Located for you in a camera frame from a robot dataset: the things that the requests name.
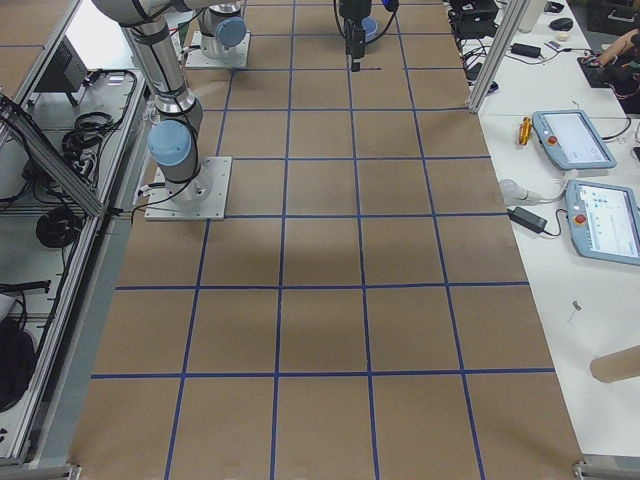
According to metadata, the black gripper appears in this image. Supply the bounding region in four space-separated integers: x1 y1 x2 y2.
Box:
338 0 372 72

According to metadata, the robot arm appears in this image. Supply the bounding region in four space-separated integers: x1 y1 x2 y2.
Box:
94 1 213 203
196 1 372 72

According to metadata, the blue bowl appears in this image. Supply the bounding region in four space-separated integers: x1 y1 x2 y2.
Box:
362 16 378 42

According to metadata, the gold cylinder tool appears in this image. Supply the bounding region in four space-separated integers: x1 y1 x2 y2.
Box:
518 117 532 146

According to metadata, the upper teach pendant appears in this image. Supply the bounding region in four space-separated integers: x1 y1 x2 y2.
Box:
532 109 617 171

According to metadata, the teach pendant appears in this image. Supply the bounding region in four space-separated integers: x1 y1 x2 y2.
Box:
565 180 639 265
532 109 617 171

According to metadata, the black power adapter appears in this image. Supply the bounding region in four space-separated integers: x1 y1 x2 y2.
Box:
507 206 547 234

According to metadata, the lower teach pendant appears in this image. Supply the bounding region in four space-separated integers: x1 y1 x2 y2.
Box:
565 180 639 265

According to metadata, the cardboard tube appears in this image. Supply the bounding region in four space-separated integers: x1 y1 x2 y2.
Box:
590 346 640 383

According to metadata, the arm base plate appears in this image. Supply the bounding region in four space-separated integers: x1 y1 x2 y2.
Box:
144 156 232 221
185 30 251 70

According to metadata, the aluminium frame post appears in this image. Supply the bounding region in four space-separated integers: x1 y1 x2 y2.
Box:
468 0 529 113

